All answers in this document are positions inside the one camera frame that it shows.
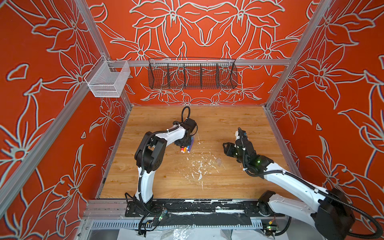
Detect purple pen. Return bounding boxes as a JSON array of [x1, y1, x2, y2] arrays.
[[187, 137, 195, 153]]

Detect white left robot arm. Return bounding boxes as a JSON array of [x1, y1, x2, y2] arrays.
[[132, 106, 198, 216]]

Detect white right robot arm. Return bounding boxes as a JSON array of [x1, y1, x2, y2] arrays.
[[223, 129, 384, 240]]

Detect white mesh basket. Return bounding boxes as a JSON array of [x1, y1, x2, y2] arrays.
[[85, 56, 131, 98]]

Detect black wire basket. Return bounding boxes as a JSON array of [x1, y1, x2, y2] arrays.
[[148, 57, 238, 90]]

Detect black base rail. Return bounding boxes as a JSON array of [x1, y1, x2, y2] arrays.
[[124, 197, 286, 227]]

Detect aluminium frame post right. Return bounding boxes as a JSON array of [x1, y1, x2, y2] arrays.
[[264, 0, 332, 110]]

